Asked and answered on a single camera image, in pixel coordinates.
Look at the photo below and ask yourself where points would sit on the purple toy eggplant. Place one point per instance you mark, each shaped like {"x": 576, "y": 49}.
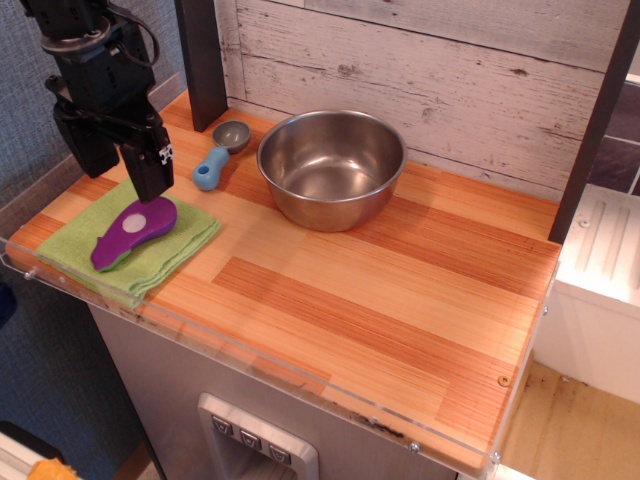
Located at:
{"x": 135, "y": 225}

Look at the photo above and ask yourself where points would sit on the white ridged cabinet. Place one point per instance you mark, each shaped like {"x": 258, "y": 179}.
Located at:
{"x": 591, "y": 331}

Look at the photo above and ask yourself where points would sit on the silver dispenser panel with buttons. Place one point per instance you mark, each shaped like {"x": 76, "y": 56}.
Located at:
{"x": 244, "y": 446}

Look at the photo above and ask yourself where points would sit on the blue handled grey spoon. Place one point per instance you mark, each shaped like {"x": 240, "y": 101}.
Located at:
{"x": 229, "y": 137}

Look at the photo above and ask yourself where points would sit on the stainless steel bowl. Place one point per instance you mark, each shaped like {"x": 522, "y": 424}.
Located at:
{"x": 331, "y": 170}

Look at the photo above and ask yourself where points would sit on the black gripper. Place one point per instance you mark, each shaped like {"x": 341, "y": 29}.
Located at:
{"x": 106, "y": 72}

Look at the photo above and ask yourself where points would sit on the clear acrylic table guard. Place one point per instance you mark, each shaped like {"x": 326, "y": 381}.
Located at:
{"x": 420, "y": 339}

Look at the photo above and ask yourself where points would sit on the orange object bottom left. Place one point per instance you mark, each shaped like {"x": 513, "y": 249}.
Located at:
{"x": 51, "y": 469}

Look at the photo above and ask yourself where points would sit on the green folded cloth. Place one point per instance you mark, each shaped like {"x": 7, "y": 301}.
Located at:
{"x": 146, "y": 267}

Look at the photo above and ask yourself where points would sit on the dark right shelf post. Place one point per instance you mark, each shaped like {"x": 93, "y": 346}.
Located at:
{"x": 604, "y": 107}

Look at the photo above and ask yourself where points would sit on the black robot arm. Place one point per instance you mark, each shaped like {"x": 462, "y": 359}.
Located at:
{"x": 78, "y": 11}

